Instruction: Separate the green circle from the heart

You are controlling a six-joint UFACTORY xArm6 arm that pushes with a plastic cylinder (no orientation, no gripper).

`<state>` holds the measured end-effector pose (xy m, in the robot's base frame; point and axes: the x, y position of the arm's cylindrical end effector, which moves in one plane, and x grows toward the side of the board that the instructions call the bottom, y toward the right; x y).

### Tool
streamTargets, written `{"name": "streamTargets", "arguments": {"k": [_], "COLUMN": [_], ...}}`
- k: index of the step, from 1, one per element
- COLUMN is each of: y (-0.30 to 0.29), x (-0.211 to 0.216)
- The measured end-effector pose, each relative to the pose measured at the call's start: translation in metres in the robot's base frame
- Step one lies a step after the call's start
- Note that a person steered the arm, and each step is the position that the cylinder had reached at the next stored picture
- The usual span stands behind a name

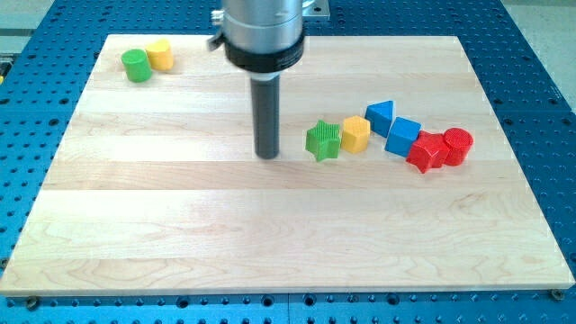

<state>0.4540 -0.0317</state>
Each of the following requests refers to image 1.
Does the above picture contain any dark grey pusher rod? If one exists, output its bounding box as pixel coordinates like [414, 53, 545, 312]
[250, 74, 280, 159]

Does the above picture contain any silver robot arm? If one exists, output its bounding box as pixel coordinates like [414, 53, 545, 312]
[207, 0, 330, 159]

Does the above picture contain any yellow heart block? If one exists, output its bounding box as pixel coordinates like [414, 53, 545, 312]
[145, 39, 174, 71]

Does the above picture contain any green star block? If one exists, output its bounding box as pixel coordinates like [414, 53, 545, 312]
[305, 120, 341, 162]

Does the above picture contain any yellow hexagon block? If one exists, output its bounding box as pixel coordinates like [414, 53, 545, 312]
[341, 115, 371, 154]

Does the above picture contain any blue triangle block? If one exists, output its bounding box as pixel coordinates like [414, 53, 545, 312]
[364, 100, 395, 138]

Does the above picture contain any green cylinder block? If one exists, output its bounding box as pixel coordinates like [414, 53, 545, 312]
[121, 49, 152, 83]

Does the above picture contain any blue cube block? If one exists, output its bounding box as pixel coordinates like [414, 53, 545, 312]
[384, 117, 421, 158]

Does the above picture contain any light wooden board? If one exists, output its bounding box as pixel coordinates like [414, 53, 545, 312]
[1, 34, 574, 296]

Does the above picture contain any red star block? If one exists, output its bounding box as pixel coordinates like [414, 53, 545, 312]
[406, 130, 449, 174]

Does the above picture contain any red cylinder block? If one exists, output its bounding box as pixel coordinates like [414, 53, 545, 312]
[443, 128, 473, 167]

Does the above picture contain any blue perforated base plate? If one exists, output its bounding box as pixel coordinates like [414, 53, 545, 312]
[1, 0, 575, 323]

